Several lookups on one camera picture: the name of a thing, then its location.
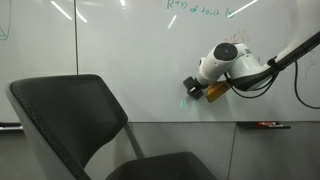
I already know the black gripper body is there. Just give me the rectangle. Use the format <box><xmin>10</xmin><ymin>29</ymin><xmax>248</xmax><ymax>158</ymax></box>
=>
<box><xmin>187</xmin><ymin>83</ymin><xmax>203</xmax><ymax>99</ymax></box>

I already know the black felt whiteboard eraser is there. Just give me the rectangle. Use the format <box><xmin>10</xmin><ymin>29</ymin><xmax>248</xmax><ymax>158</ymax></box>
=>
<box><xmin>183</xmin><ymin>77</ymin><xmax>197</xmax><ymax>92</ymax></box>

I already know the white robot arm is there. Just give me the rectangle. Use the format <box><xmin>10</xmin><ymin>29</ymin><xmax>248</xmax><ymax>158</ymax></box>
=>
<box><xmin>183</xmin><ymin>0</ymin><xmax>320</xmax><ymax>102</ymax></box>

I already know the left white whiteboard panel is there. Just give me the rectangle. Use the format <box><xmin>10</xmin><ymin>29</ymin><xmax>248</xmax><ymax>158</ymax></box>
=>
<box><xmin>0</xmin><ymin>0</ymin><xmax>76</xmax><ymax>122</ymax></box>

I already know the black marker tray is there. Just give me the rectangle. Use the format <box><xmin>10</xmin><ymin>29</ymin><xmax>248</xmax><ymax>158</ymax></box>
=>
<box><xmin>237</xmin><ymin>122</ymin><xmax>279</xmax><ymax>130</ymax></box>
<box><xmin>0</xmin><ymin>123</ymin><xmax>23</xmax><ymax>131</ymax></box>

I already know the red dry erase marker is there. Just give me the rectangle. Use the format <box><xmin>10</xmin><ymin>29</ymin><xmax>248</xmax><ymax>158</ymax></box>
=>
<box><xmin>257</xmin><ymin>122</ymin><xmax>277</xmax><ymax>126</ymax></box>

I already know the black dry erase marker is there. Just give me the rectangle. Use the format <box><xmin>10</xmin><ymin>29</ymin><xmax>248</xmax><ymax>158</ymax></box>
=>
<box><xmin>269</xmin><ymin>124</ymin><xmax>291</xmax><ymax>129</ymax></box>

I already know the black mesh office chair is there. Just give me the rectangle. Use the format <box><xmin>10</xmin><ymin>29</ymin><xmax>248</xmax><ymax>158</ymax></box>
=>
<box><xmin>6</xmin><ymin>74</ymin><xmax>217</xmax><ymax>180</ymax></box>

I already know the left black marker tray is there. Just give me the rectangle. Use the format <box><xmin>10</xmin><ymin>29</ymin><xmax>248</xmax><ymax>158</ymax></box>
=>
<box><xmin>0</xmin><ymin>123</ymin><xmax>23</xmax><ymax>131</ymax></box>

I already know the yellow wrist camera box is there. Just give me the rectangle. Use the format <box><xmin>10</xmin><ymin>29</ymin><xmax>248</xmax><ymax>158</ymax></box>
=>
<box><xmin>205</xmin><ymin>81</ymin><xmax>230</xmax><ymax>103</ymax></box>

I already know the large white wall whiteboard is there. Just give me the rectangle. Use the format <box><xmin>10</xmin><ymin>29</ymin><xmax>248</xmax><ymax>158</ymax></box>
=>
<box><xmin>76</xmin><ymin>0</ymin><xmax>319</xmax><ymax>122</ymax></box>

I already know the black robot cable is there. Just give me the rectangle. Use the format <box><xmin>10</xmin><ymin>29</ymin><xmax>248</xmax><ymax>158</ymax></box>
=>
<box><xmin>225</xmin><ymin>59</ymin><xmax>320</xmax><ymax>110</ymax></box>

